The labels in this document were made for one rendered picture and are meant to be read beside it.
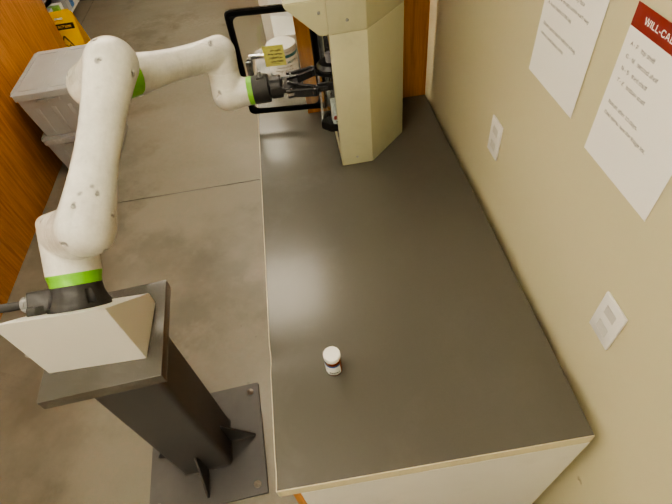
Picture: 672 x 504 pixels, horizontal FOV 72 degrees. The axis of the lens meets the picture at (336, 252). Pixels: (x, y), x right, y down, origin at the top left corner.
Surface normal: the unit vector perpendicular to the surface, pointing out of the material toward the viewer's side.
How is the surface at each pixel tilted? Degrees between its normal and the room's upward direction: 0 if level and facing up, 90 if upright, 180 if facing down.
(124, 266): 0
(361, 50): 90
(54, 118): 96
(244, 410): 0
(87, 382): 0
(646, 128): 90
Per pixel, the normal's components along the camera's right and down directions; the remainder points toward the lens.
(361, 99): 0.14, 0.75
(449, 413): -0.10, -0.65
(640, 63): -0.99, 0.17
